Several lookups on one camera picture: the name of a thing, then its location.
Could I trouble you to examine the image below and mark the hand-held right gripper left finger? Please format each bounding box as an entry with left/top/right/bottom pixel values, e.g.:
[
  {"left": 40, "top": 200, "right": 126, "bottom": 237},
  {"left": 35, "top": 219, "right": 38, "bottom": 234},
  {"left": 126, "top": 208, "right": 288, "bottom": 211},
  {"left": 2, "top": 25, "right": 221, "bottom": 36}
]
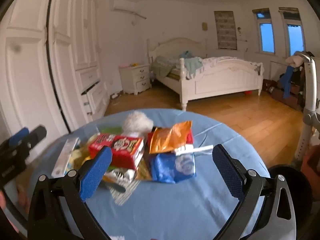
[{"left": 27, "top": 146, "right": 113, "bottom": 240}]

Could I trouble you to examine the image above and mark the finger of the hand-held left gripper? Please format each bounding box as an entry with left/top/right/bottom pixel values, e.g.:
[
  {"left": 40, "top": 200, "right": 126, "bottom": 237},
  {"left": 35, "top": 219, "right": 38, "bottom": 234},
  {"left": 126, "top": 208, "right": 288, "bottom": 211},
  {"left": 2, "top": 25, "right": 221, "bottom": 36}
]
[
  {"left": 24, "top": 125, "right": 47, "bottom": 147},
  {"left": 0, "top": 127, "right": 30, "bottom": 153}
]

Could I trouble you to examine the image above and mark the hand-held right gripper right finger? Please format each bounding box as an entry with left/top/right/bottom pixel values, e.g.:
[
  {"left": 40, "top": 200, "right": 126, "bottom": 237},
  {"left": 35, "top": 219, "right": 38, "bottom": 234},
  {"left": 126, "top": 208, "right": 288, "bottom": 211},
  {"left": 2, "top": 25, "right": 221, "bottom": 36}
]
[{"left": 212, "top": 144, "right": 297, "bottom": 240}]

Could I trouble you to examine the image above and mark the blue plastic packet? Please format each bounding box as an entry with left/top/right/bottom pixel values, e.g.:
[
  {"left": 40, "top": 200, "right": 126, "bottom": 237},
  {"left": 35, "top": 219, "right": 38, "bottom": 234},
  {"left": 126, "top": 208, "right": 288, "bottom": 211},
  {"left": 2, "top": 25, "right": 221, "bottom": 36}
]
[{"left": 149, "top": 152, "right": 196, "bottom": 184}]

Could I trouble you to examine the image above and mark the black trash bin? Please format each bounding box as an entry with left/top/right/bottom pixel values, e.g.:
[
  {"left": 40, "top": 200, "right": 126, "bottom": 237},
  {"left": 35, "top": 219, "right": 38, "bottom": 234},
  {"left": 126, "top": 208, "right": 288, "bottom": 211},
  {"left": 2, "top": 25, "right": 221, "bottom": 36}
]
[{"left": 269, "top": 164, "right": 314, "bottom": 212}]

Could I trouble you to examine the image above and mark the person's left hand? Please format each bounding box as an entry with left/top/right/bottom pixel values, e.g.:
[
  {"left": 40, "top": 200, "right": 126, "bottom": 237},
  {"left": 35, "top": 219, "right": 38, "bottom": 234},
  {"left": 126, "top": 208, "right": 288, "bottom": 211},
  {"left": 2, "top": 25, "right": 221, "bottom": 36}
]
[{"left": 16, "top": 184, "right": 30, "bottom": 209}]

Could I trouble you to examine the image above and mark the yellow packet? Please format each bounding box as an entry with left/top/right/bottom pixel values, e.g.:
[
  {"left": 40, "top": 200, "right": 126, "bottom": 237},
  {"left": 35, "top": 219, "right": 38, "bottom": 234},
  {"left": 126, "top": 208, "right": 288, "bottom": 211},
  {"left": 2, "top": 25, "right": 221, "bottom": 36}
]
[{"left": 67, "top": 134, "right": 99, "bottom": 173}]

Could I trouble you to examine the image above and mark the black and white striped wrapper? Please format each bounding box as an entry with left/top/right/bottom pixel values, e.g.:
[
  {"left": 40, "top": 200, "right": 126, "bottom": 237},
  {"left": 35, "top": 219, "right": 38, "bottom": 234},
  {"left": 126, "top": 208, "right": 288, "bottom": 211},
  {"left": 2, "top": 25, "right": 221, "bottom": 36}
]
[{"left": 104, "top": 166, "right": 137, "bottom": 183}]

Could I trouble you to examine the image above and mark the red snack box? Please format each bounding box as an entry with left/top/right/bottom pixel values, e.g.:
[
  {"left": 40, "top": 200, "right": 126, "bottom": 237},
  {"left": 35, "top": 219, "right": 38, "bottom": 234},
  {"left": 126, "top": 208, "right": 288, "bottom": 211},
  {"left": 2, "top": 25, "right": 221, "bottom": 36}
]
[{"left": 88, "top": 133, "right": 145, "bottom": 170}]

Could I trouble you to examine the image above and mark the long white box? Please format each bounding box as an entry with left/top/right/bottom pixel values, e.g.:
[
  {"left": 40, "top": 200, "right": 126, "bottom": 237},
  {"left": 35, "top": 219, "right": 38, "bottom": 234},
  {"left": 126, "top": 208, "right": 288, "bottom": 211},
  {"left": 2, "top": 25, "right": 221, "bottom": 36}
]
[{"left": 51, "top": 138, "right": 80, "bottom": 178}]

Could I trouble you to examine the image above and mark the white paper stick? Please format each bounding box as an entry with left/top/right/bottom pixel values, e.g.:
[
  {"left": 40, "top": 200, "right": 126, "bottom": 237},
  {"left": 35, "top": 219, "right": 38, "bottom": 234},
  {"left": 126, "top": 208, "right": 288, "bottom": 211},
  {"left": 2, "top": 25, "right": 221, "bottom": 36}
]
[{"left": 174, "top": 144, "right": 214, "bottom": 156}]

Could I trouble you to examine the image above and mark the striped paper sheet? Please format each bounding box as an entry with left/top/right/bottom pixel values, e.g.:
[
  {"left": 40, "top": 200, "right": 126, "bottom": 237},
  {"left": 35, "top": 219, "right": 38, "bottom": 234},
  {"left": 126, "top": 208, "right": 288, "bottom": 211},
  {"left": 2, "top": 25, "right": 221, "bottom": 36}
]
[{"left": 110, "top": 180, "right": 140, "bottom": 207}]

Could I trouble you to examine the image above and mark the green packet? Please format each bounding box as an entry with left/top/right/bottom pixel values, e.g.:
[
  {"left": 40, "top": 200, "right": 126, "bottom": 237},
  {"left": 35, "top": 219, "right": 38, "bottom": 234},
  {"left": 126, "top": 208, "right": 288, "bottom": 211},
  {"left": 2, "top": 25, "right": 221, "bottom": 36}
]
[{"left": 99, "top": 126, "right": 124, "bottom": 135}]

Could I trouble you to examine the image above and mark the brown packet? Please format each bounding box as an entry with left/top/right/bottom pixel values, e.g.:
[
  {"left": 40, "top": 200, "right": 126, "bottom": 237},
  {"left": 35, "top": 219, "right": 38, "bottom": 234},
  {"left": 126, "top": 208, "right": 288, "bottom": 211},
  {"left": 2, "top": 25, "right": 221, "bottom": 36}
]
[{"left": 136, "top": 155, "right": 153, "bottom": 181}]

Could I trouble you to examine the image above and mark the white fluffy ball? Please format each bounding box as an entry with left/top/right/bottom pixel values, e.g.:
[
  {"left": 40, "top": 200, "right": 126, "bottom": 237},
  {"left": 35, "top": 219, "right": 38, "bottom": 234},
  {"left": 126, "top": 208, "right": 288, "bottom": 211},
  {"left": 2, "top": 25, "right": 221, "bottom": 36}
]
[{"left": 122, "top": 110, "right": 154, "bottom": 137}]

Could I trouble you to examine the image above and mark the orange snack bag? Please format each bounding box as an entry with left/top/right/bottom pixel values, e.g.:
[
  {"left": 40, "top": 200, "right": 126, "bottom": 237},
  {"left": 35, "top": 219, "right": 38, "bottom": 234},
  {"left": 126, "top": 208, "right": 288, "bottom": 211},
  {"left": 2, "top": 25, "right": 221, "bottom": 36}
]
[{"left": 149, "top": 120, "right": 193, "bottom": 154}]

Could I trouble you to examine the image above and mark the white bed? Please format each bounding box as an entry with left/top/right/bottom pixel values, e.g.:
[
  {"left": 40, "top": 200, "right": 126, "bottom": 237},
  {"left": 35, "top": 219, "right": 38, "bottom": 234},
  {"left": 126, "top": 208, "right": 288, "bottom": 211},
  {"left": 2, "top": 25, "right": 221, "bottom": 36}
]
[{"left": 146, "top": 37, "right": 264, "bottom": 111}]

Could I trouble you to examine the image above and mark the dark pile of belongings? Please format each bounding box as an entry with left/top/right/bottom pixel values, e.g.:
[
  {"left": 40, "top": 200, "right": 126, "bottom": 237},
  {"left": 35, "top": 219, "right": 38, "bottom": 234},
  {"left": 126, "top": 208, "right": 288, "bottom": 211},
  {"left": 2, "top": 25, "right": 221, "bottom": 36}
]
[{"left": 262, "top": 72, "right": 305, "bottom": 111}]

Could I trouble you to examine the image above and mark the white nightstand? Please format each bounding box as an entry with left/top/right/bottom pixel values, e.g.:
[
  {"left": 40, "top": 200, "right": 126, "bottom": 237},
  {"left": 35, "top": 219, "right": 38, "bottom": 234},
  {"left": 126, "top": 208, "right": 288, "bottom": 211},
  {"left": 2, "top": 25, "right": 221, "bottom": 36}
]
[{"left": 118, "top": 64, "right": 152, "bottom": 95}]

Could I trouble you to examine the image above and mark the white wardrobe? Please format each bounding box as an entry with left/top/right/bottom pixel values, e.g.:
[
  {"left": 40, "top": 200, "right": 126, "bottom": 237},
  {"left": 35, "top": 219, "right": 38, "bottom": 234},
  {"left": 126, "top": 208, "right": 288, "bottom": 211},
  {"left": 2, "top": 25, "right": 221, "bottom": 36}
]
[{"left": 0, "top": 0, "right": 110, "bottom": 155}]

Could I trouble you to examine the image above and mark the blue hanging cloth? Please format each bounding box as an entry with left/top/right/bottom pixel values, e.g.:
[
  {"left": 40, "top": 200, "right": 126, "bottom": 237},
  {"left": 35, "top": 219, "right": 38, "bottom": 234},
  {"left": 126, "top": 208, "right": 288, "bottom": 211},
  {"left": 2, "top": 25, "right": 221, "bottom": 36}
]
[{"left": 279, "top": 66, "right": 295, "bottom": 99}]

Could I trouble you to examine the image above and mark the white quilt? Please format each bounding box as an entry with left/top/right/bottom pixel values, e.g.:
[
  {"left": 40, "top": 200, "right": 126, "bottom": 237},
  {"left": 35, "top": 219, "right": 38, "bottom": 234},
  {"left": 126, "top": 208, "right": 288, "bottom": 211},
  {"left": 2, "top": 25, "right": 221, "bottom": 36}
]
[{"left": 200, "top": 56, "right": 260, "bottom": 72}]

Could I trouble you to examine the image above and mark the teal blanket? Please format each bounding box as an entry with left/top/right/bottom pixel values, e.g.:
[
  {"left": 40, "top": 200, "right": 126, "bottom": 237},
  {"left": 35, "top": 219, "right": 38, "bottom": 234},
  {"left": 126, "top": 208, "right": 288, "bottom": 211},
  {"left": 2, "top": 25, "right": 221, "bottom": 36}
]
[{"left": 180, "top": 57, "right": 203, "bottom": 79}]

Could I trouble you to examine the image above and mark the white radiator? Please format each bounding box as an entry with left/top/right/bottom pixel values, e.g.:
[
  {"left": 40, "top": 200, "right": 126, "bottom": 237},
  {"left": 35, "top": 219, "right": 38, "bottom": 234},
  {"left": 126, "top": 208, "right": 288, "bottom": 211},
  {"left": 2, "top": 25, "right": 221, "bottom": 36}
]
[{"left": 270, "top": 60, "right": 288, "bottom": 80}]

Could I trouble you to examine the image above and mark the white and pink chair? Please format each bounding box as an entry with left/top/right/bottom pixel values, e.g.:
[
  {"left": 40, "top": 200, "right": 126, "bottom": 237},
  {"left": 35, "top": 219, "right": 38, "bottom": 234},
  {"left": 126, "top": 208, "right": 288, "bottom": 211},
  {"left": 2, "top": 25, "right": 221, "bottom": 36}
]
[{"left": 294, "top": 51, "right": 320, "bottom": 180}]

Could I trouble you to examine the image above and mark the grey green blanket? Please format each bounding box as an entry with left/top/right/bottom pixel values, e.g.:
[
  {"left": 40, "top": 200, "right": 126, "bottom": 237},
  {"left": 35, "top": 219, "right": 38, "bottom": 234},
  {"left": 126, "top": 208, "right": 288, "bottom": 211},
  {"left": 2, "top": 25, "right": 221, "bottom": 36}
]
[{"left": 151, "top": 56, "right": 181, "bottom": 79}]

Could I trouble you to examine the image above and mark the pink and white cloth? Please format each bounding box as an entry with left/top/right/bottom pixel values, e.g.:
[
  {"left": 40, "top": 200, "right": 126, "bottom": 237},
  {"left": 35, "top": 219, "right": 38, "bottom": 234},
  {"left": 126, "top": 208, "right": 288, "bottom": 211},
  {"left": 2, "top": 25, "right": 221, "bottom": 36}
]
[{"left": 285, "top": 52, "right": 307, "bottom": 68}]

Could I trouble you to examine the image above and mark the window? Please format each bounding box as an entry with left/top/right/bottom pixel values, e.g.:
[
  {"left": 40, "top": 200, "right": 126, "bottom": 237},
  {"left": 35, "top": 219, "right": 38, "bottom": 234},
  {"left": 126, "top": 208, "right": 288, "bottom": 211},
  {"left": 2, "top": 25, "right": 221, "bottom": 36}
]
[
  {"left": 279, "top": 7, "right": 306, "bottom": 57},
  {"left": 252, "top": 8, "right": 276, "bottom": 54}
]

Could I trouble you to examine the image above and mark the patterned wall hanging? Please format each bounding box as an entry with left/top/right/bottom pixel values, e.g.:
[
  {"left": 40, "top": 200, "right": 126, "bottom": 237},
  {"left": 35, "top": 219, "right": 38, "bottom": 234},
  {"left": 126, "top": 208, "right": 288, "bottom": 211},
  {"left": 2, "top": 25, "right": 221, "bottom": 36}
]
[{"left": 214, "top": 10, "right": 237, "bottom": 50}]

